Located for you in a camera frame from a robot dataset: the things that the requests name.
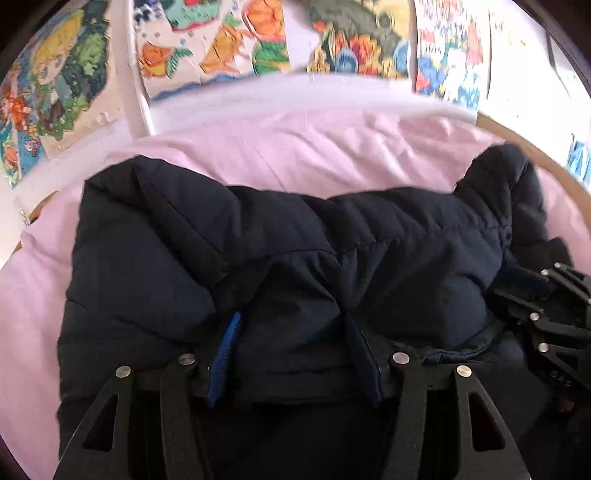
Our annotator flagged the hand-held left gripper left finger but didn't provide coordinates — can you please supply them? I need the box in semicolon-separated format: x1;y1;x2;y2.
53;311;244;480

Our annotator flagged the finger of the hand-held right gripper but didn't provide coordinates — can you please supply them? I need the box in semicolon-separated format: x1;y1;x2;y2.
489;288;591;402
496;261;591;324

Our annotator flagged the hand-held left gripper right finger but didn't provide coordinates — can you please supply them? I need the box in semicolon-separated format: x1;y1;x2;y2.
344;310;531;480

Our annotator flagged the black padded jacket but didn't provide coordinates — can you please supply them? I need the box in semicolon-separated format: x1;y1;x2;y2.
56;143;591;480

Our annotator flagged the blue garment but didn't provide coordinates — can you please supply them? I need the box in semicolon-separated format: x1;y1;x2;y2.
567;134;591;185

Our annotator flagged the pink blanket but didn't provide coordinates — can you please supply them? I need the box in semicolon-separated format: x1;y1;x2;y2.
0;108;591;480

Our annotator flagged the city tower drawing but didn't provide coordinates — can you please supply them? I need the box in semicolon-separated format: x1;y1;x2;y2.
413;0;491;112

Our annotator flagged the drinks and fruit drawing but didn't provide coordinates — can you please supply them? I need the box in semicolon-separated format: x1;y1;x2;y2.
133;0;293;101

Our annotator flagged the landscape drawing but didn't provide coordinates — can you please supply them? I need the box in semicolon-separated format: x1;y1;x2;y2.
295;0;413;80

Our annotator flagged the swimming girl drawing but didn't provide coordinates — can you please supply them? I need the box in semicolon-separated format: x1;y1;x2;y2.
0;60;49;190

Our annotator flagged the blonde child drawing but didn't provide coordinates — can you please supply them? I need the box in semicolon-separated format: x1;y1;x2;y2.
11;0;125;155

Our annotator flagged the white wall pipe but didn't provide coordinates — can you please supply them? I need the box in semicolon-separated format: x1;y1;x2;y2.
122;0;157;137

